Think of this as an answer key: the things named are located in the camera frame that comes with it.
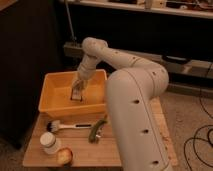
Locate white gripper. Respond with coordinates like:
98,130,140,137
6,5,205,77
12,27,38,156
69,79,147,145
77,55,99,81

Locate wooden board eraser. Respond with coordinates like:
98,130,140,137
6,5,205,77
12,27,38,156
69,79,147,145
71,79,87,101

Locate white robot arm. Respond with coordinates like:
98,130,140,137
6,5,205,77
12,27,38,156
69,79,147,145
78,37,173,171

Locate yellow plastic tray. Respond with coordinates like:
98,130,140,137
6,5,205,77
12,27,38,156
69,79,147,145
38,69,107,118

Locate metal pole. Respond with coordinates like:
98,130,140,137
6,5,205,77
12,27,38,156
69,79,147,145
64,0,77,45

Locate green peeler tool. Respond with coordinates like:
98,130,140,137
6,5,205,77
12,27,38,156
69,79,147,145
88,116,107,143

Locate white dish brush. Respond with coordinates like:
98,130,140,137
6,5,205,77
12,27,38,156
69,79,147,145
46,120,92,133

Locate wooden table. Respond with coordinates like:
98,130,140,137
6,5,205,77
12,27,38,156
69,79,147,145
23,98,178,168

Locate white lidded jar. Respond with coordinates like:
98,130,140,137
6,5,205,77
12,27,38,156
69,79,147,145
40,132,61,154

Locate bread roll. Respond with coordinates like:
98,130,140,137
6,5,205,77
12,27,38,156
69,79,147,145
57,148,73,165

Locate grey long case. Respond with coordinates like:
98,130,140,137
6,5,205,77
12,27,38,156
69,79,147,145
63,42,213,79

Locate wall shelf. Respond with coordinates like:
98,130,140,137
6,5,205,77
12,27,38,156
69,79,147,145
59,0,213,19

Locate black cables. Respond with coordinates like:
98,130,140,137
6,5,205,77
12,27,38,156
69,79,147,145
182,63,213,171

